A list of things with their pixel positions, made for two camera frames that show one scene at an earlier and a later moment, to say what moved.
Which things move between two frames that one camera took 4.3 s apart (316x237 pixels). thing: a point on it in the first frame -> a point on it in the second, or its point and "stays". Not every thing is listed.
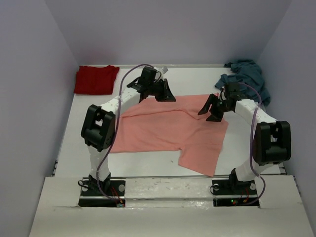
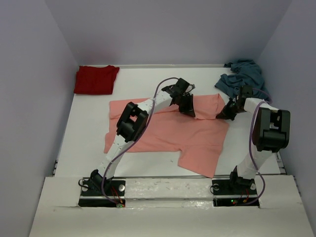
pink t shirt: [152, 126] stays
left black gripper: [165, 95] -> [189, 109]
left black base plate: [91, 196] stays
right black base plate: [228, 192] stays
